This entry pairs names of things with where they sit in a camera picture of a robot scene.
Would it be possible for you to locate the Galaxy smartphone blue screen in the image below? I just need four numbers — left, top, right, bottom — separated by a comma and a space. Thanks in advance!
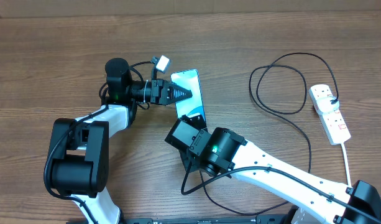
170, 69, 206, 128

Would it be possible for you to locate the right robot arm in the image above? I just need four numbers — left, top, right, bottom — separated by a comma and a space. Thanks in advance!
165, 115, 381, 223

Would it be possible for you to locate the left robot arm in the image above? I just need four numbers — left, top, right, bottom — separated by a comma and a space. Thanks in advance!
44, 56, 193, 224

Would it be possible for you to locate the white charger plug adapter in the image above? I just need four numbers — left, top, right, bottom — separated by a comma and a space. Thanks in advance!
316, 96, 339, 114

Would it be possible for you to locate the white power strip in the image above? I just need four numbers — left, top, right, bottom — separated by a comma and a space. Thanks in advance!
309, 84, 351, 145

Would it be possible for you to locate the white power strip cord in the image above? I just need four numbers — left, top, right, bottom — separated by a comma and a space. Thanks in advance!
341, 142, 352, 187

